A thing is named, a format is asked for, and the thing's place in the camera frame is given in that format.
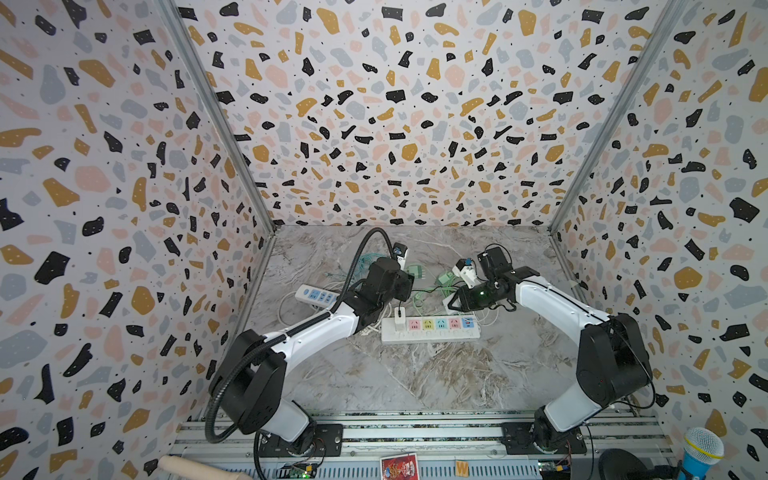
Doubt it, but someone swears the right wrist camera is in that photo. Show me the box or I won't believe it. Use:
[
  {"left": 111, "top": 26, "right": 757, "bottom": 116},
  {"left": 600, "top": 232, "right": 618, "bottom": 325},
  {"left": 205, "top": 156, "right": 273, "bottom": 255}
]
[{"left": 451, "top": 243, "right": 508, "bottom": 288}]

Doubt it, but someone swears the white rectangular charger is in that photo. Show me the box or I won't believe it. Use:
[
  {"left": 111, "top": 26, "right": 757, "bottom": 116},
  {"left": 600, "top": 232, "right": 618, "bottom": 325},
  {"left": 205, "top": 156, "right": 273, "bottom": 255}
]
[{"left": 442, "top": 297, "right": 461, "bottom": 315}]

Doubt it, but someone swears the small white blue power strip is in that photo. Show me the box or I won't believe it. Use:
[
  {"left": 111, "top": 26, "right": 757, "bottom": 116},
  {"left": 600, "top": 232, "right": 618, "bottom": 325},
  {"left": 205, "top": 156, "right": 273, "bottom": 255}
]
[{"left": 294, "top": 284, "right": 338, "bottom": 309}]

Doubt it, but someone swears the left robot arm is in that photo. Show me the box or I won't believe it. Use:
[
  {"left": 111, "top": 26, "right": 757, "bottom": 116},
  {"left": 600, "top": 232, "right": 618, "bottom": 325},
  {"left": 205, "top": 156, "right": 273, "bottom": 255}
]
[{"left": 204, "top": 227, "right": 414, "bottom": 456}]

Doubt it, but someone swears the large colourful power strip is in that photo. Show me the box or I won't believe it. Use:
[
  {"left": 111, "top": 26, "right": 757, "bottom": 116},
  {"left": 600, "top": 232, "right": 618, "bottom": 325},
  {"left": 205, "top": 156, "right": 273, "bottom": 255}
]
[{"left": 381, "top": 315, "right": 481, "bottom": 345}]

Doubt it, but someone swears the red snack packet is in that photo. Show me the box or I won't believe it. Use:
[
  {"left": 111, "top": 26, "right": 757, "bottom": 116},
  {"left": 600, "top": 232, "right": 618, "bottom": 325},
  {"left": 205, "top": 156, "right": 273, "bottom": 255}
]
[{"left": 380, "top": 453, "right": 420, "bottom": 480}]

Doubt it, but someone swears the beige roll handle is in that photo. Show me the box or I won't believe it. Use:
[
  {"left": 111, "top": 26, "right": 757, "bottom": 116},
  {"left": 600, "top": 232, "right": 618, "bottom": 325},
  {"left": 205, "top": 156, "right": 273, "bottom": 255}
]
[{"left": 158, "top": 455, "right": 252, "bottom": 480}]

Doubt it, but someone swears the light green cable bundle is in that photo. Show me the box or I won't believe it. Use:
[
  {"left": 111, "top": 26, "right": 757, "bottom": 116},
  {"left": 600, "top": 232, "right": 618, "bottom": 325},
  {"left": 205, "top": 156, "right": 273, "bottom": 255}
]
[{"left": 407, "top": 269, "right": 481, "bottom": 316}]

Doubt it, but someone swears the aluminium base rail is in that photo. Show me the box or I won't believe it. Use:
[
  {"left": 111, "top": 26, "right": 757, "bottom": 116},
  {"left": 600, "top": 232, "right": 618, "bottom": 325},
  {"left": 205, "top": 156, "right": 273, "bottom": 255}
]
[{"left": 161, "top": 409, "right": 676, "bottom": 480}]

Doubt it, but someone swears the black round object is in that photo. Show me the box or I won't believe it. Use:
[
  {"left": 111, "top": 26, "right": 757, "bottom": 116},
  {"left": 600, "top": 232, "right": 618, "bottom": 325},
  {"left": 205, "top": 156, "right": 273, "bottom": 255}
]
[{"left": 598, "top": 449, "right": 648, "bottom": 480}]

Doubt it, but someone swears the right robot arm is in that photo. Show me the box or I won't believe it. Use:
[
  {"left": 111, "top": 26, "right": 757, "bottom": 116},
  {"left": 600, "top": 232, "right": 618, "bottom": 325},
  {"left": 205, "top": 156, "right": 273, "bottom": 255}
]
[{"left": 449, "top": 267, "right": 653, "bottom": 453}]

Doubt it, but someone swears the white square charger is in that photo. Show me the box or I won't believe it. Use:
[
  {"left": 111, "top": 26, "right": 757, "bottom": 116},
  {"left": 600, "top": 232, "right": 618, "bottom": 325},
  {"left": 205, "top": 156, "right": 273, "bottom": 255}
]
[{"left": 393, "top": 306, "right": 407, "bottom": 332}]

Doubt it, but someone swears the small yellow tag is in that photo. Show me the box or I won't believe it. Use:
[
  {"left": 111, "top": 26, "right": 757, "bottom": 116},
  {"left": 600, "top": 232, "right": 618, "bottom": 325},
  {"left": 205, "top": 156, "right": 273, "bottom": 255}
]
[{"left": 455, "top": 460, "right": 470, "bottom": 478}]

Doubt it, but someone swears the blue toy microphone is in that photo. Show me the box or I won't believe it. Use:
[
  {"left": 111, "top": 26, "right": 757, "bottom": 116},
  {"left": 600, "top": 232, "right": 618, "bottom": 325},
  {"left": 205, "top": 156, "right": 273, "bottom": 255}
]
[{"left": 678, "top": 427, "right": 725, "bottom": 480}]

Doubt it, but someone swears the light green charger plug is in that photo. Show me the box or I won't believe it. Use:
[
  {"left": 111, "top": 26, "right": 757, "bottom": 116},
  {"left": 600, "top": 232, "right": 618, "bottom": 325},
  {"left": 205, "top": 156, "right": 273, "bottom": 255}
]
[{"left": 406, "top": 264, "right": 423, "bottom": 279}]

